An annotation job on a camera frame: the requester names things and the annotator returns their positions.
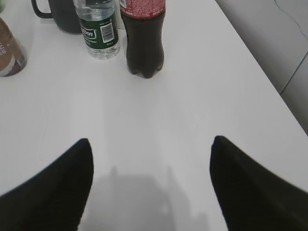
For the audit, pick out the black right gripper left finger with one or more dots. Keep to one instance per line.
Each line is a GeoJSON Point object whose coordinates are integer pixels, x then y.
{"type": "Point", "coordinates": [55, 198]}

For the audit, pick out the dark cola bottle red label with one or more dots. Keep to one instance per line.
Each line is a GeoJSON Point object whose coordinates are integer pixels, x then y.
{"type": "Point", "coordinates": [143, 22]}

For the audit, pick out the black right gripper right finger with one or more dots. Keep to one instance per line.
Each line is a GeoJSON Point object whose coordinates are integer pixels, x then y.
{"type": "Point", "coordinates": [251, 197]}

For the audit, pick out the dark grey ceramic mug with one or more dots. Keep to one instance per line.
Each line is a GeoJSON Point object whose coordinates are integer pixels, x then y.
{"type": "Point", "coordinates": [63, 13]}

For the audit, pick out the brown Nescafe coffee bottle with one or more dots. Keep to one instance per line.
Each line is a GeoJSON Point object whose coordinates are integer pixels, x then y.
{"type": "Point", "coordinates": [12, 56]}

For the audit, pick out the clear water bottle green label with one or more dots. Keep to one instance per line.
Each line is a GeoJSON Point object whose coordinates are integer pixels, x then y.
{"type": "Point", "coordinates": [98, 25]}

